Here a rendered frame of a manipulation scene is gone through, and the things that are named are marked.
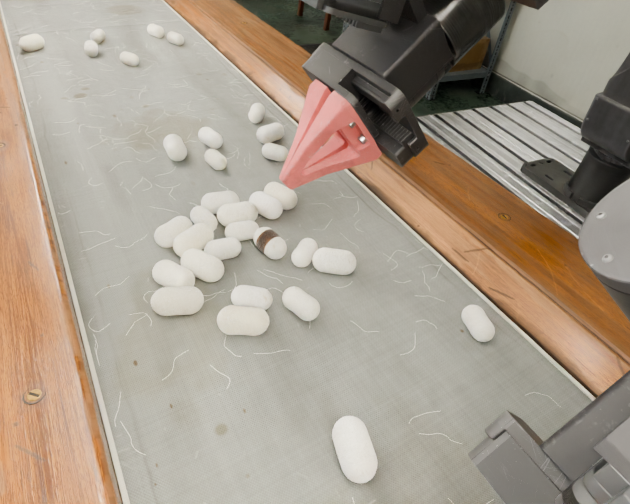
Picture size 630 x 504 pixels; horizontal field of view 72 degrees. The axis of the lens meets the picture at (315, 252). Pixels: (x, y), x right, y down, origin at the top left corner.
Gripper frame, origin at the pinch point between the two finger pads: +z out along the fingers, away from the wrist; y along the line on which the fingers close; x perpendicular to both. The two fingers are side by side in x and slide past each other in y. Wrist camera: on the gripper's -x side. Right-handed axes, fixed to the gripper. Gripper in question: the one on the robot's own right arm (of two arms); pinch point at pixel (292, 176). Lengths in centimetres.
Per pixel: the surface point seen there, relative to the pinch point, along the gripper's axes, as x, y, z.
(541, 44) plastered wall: 176, -120, -137
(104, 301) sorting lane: -4.5, -0.4, 16.8
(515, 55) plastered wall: 185, -134, -131
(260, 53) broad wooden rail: 13.9, -39.1, -8.9
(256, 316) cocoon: -0.2, 7.6, 8.6
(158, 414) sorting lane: -3.8, 10.4, 16.1
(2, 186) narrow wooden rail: -9.6, -15.2, 18.9
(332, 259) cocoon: 5.2, 4.9, 2.5
